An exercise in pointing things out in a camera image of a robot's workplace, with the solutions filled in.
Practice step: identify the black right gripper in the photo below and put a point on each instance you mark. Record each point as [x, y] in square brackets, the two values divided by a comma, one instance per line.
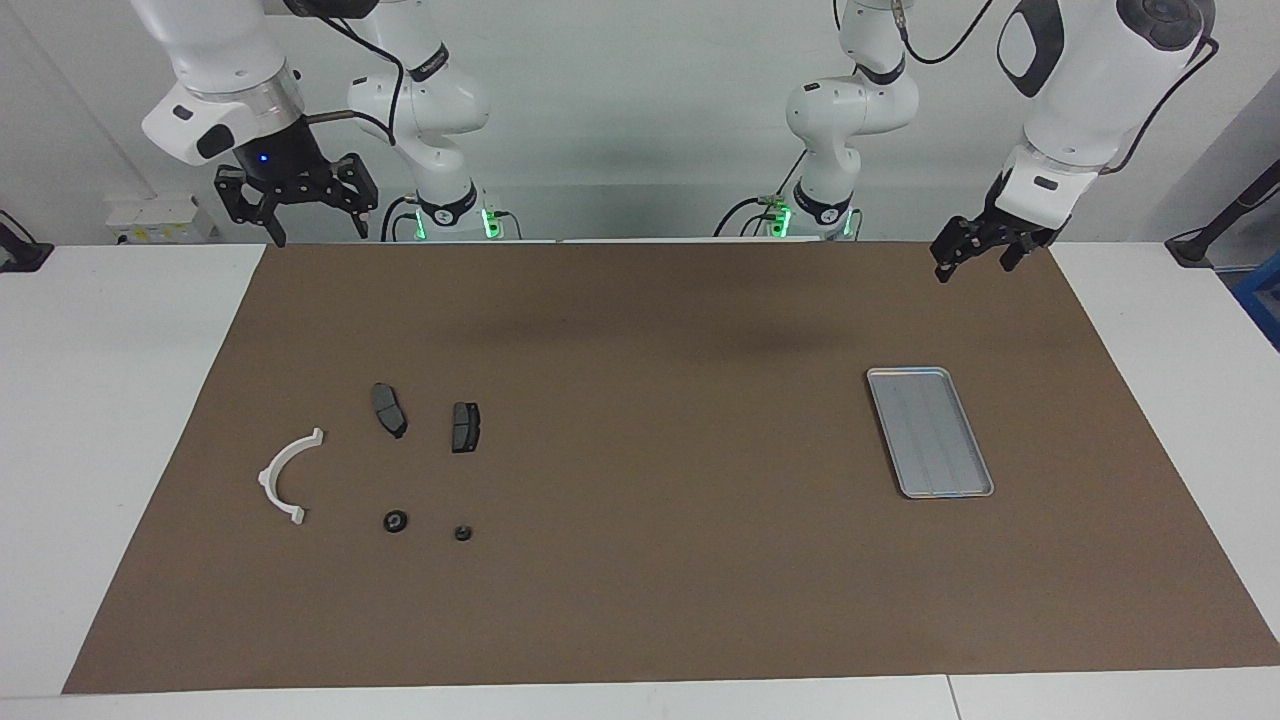
[285, 165]

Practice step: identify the black clamp mount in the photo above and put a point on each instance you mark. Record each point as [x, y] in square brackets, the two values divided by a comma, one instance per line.
[20, 255]

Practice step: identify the blue crate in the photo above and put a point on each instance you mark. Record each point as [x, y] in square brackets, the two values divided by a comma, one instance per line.
[1262, 300]

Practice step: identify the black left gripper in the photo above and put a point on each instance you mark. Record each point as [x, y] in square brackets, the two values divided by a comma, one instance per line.
[1012, 222]

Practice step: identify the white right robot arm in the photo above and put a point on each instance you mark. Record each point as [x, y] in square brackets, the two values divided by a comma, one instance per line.
[430, 100]

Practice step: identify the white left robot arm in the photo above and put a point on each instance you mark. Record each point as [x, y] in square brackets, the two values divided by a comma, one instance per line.
[850, 110]

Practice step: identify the brown table mat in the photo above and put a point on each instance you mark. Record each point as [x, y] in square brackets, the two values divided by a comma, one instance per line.
[640, 600]

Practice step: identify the white box with yellow labels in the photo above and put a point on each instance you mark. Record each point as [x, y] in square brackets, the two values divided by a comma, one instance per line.
[160, 215]

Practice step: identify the white curved plastic bracket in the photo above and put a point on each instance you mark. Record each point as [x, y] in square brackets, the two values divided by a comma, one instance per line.
[266, 478]

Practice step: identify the black bearing gear white centre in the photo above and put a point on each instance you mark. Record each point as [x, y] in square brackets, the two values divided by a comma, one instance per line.
[396, 521]

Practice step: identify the dark grey curved brake pad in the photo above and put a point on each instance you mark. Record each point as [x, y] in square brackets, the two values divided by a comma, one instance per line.
[386, 405]

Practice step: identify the dark grey rectangular brake pad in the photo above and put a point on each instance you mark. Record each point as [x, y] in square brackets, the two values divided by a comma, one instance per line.
[465, 428]

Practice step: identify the silver metal tray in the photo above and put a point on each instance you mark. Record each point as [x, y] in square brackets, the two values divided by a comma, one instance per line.
[940, 440]

